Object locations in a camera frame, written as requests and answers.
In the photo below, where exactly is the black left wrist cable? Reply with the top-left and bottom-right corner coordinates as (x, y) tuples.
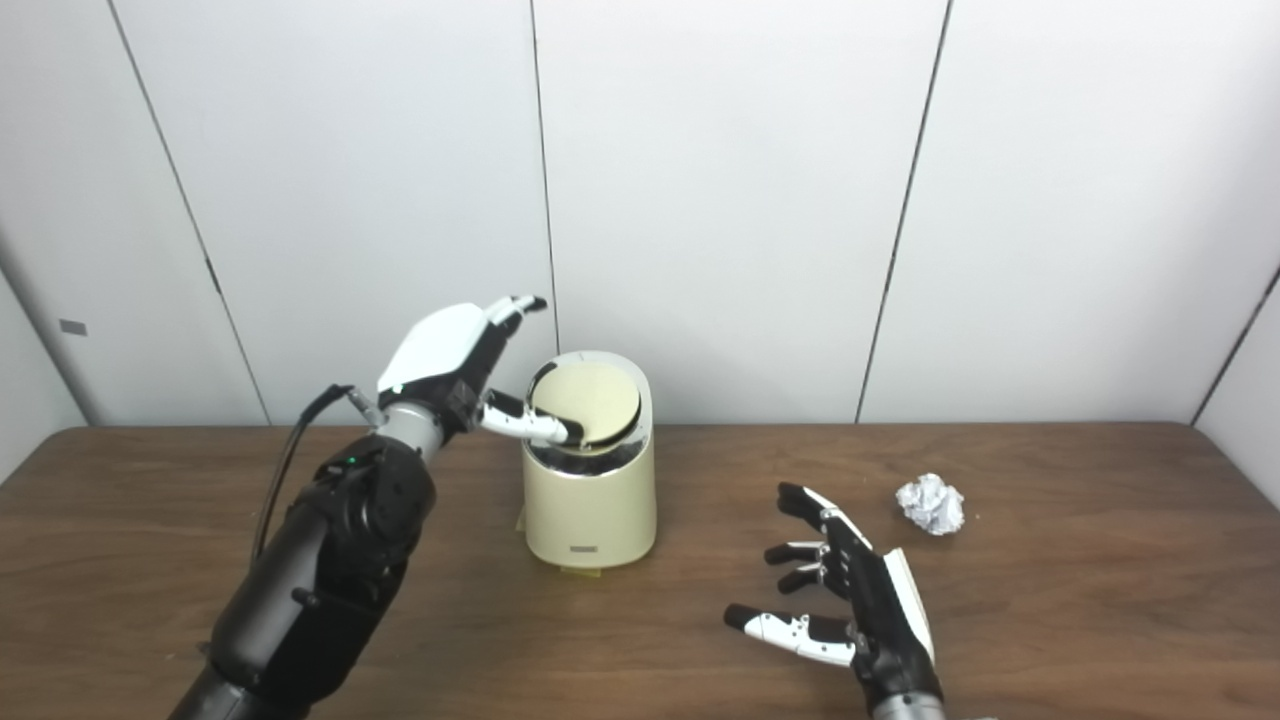
(250, 384), (387, 561)

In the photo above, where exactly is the cream round bin lid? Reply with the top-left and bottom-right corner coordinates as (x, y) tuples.
(530, 362), (641, 447)

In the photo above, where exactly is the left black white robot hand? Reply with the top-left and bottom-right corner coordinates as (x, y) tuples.
(377, 295), (586, 446)

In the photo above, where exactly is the white paper ball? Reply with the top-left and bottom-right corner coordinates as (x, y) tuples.
(895, 473), (967, 536)

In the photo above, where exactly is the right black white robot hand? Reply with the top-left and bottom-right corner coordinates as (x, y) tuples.
(724, 483), (944, 706)

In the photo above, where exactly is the cream-colored desktop trash bin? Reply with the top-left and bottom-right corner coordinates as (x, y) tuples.
(521, 350), (658, 571)

